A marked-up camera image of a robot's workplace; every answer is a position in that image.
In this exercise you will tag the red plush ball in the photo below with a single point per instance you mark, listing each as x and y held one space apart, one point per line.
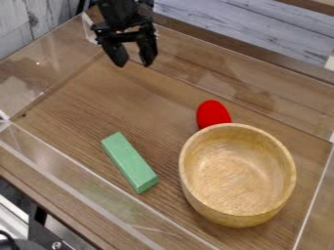
212 113

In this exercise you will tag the green rectangular block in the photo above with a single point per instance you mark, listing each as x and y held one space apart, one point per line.
133 166

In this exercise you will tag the brown wooden bowl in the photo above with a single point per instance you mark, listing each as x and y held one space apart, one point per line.
238 174

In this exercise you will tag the clear acrylic corner bracket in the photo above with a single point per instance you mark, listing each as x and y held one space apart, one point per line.
89 33

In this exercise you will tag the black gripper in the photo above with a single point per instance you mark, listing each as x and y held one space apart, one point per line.
138 29

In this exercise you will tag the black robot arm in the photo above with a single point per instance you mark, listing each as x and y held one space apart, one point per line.
117 11

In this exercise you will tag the black table frame bracket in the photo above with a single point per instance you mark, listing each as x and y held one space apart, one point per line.
41 234

